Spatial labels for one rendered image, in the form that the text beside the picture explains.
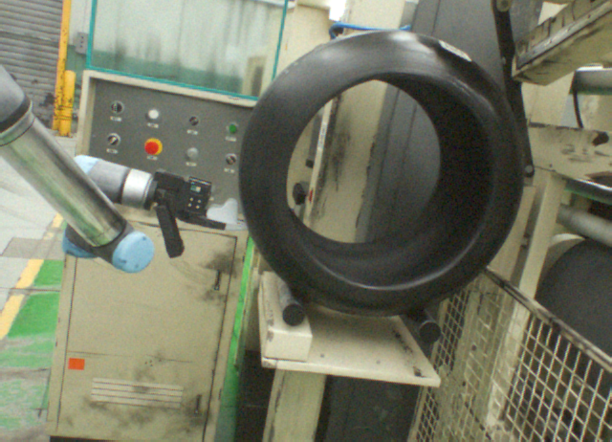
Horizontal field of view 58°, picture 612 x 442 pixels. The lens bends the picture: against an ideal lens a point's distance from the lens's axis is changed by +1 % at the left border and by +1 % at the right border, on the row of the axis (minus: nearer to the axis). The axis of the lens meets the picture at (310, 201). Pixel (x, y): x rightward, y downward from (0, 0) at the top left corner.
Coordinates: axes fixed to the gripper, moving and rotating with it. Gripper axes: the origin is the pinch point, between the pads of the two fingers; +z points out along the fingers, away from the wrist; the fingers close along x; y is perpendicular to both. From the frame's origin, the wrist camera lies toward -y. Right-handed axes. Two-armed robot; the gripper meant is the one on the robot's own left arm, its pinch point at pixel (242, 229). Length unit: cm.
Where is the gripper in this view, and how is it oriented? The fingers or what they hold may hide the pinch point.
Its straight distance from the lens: 115.4
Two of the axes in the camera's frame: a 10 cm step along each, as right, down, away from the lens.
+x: -1.1, -2.0, 9.7
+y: 3.0, -9.4, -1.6
